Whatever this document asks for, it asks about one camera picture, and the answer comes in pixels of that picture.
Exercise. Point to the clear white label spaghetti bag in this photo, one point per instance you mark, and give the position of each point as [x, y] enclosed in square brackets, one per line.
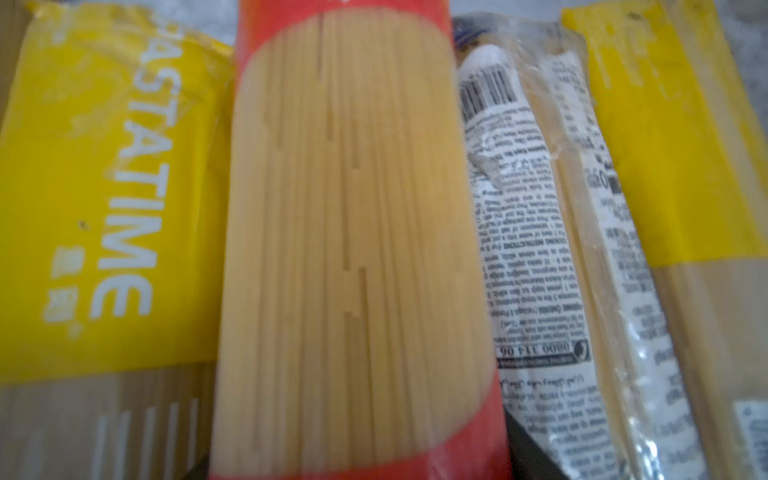
[586, 363]

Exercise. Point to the plain yellow spaghetti bag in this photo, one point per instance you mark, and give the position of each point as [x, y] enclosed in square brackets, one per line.
[692, 160]

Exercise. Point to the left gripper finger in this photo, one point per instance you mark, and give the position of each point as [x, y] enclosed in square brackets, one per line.
[529, 461]

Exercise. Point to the red spaghetti bag black label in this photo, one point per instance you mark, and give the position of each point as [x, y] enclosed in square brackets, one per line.
[355, 341]

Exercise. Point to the yellow Pastatime spaghetti bag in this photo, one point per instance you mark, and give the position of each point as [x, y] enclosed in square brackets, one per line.
[114, 188]

